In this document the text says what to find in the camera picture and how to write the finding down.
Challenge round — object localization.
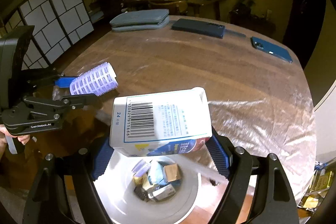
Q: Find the shoji sliding door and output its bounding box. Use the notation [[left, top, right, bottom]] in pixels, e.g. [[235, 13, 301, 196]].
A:
[[5, 0, 93, 70]]

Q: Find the purple hair roller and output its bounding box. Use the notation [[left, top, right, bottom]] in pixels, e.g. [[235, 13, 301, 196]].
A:
[[70, 62, 118, 96]]

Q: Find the blue smartphone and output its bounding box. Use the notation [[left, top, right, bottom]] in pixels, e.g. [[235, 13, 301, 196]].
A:
[[251, 36, 293, 63]]

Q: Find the gold cardboard box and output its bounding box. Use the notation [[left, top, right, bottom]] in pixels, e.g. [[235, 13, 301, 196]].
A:
[[163, 163, 182, 182]]

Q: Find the white round trash bin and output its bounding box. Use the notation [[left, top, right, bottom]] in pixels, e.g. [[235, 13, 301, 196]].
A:
[[94, 152, 201, 223]]

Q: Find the white medicine box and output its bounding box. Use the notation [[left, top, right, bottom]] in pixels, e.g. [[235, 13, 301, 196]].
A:
[[109, 87, 213, 157]]

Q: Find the blue paper wrapper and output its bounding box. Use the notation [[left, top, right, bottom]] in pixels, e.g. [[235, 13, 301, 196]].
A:
[[148, 160, 167, 186]]

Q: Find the dark blue notebook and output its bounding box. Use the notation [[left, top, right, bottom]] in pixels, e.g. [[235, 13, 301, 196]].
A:
[[171, 19, 226, 39]]

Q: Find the grey zip pouch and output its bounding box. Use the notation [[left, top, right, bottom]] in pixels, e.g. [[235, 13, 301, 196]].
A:
[[109, 9, 170, 32]]

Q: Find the person's left hand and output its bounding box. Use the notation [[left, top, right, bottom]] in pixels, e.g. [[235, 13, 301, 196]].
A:
[[0, 124, 30, 145]]

